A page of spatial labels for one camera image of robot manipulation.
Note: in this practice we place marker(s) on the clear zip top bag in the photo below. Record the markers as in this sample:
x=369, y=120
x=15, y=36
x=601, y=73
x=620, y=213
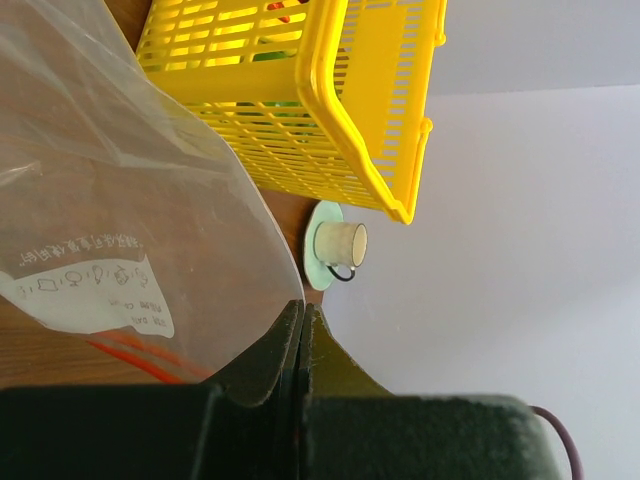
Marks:
x=125, y=220

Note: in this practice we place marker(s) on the mint green saucer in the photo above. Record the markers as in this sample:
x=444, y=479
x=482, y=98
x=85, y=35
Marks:
x=316, y=273

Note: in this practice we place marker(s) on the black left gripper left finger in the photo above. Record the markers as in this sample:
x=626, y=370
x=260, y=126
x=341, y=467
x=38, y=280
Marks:
x=250, y=378

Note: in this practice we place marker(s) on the green toy bell pepper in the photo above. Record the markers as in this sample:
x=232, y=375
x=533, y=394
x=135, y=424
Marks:
x=273, y=56

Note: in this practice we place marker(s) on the yellow plastic basket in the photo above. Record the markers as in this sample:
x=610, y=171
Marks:
x=361, y=70

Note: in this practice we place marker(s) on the cream enamel mug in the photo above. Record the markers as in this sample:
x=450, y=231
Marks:
x=341, y=247

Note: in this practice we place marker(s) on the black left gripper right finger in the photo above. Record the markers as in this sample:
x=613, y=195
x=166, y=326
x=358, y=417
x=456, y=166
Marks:
x=326, y=368

